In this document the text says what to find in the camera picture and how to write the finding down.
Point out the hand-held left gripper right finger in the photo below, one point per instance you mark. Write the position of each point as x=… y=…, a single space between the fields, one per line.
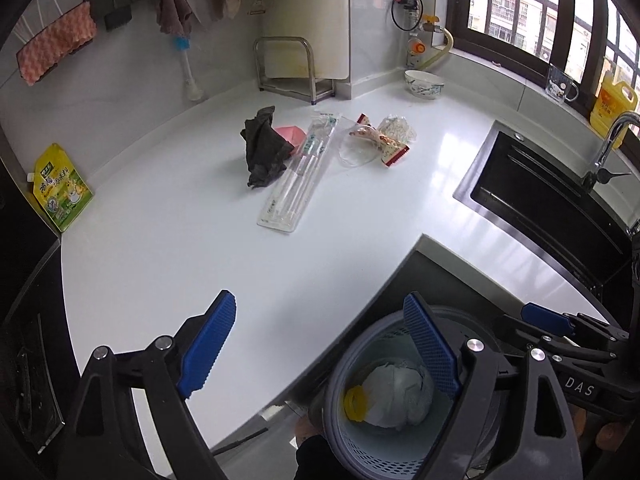
x=430 y=345

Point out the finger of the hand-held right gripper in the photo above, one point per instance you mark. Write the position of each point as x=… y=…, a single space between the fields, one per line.
x=520 y=332
x=547 y=317

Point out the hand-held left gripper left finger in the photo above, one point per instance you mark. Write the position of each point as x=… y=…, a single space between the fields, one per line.
x=210 y=350

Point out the white paper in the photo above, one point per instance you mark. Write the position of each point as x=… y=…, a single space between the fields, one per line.
x=395 y=395

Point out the grey perforated waste basket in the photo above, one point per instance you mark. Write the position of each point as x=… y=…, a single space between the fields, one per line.
x=350 y=440

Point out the clear toothbrush package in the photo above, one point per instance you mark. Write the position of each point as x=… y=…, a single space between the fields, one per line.
x=295 y=185

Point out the red white snack wrapper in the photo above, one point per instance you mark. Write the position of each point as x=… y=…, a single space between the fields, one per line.
x=387 y=147

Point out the clear plastic lid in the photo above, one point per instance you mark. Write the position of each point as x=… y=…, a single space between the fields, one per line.
x=355 y=152

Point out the black cloth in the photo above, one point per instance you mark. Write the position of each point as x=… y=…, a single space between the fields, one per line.
x=262 y=150

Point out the pink paper piece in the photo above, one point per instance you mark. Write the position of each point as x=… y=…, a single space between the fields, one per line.
x=292 y=135

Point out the person's right hand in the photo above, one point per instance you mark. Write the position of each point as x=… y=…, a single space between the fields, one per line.
x=607 y=437

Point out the black kitchen sink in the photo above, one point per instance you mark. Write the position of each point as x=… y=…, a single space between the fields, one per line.
x=540 y=200

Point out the person's dark clothed leg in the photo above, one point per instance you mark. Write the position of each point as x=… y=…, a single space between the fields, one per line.
x=320 y=460

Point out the chrome faucet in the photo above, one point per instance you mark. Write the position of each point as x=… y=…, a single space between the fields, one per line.
x=605 y=150

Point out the black stove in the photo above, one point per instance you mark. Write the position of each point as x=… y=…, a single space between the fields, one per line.
x=30 y=310

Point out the green yellow spout pouch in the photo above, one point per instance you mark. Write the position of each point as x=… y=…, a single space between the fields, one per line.
x=62 y=190

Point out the yellow oil bottle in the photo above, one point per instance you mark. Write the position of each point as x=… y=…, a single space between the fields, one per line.
x=612 y=107

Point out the clear glass mug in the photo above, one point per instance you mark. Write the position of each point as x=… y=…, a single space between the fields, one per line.
x=560 y=85

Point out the white patterned ceramic bowl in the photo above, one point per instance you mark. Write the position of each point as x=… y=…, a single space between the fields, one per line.
x=422 y=87

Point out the white blue bottle brush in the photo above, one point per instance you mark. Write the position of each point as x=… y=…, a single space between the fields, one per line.
x=187 y=72

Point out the steel board rack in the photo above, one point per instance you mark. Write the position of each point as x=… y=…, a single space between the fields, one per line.
x=312 y=87

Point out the white orange knob fitting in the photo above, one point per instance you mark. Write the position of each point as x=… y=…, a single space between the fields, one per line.
x=416 y=49

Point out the dark framed window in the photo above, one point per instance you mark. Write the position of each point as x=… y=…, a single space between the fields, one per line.
x=460 y=15

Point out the brown hanging cloth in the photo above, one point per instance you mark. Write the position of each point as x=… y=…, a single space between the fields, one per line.
x=172 y=10

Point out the pink wavy sponge cloth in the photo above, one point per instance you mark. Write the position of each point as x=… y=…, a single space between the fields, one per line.
x=55 y=45

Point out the light grey hanging cloth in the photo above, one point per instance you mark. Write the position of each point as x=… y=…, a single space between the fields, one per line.
x=205 y=5

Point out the black plastic holder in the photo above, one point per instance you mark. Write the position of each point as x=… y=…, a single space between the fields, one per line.
x=117 y=17

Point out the white cutting board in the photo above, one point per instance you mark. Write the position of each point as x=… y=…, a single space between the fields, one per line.
x=305 y=5

